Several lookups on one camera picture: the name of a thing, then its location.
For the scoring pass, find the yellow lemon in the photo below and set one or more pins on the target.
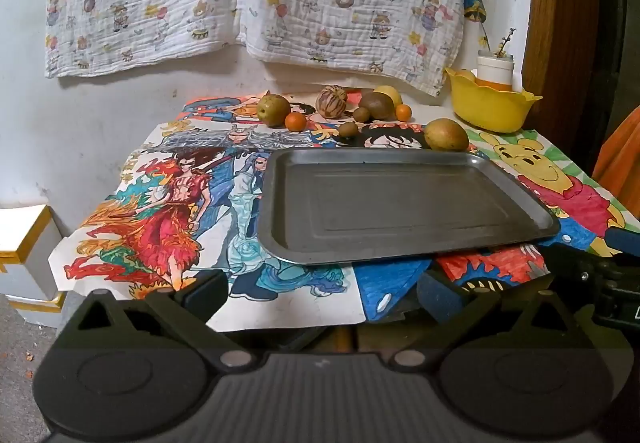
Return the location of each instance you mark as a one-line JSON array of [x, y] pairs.
[[394, 94]]

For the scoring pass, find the yellow plastic bowl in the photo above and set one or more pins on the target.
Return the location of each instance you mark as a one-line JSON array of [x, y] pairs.
[[487, 110]]

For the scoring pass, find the small orange tangerine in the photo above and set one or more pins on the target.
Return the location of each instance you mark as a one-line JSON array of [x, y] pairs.
[[403, 111], [295, 122]]

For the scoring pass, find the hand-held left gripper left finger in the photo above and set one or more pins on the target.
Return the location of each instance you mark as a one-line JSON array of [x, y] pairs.
[[207, 290]]

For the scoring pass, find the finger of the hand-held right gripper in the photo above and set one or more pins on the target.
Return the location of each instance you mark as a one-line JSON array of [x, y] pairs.
[[622, 240], [570, 263]]

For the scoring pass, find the striped round melon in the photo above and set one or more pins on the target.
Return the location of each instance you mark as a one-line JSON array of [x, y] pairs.
[[331, 103]]

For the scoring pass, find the grey metal tray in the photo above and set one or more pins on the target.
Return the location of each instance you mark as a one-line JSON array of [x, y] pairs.
[[400, 208]]

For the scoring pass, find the fire figure drawing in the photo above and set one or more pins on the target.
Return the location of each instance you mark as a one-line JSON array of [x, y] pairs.
[[165, 223]]

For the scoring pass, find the pale round fruit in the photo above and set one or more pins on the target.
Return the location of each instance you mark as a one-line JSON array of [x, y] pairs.
[[464, 74]]

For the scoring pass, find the large brown kiwi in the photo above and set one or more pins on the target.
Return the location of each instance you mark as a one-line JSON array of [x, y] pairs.
[[376, 105]]

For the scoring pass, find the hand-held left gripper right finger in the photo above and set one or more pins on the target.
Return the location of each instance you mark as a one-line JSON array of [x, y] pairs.
[[435, 298]]

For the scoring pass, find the white box with gold trim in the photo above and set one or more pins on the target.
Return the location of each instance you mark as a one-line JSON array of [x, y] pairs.
[[25, 253]]

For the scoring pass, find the brown wooden door frame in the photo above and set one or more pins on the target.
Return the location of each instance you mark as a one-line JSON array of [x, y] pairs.
[[555, 23]]

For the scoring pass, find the thin flowering twig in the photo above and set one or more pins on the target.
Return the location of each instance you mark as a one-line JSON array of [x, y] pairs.
[[502, 45]]

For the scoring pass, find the white jar with orange base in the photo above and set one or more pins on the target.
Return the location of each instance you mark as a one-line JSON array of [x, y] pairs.
[[494, 70]]

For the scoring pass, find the small brown kiwi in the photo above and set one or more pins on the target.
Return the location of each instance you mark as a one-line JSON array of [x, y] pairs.
[[361, 114], [348, 129]]

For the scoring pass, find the orange cloth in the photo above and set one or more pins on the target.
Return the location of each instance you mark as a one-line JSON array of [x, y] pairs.
[[620, 158]]

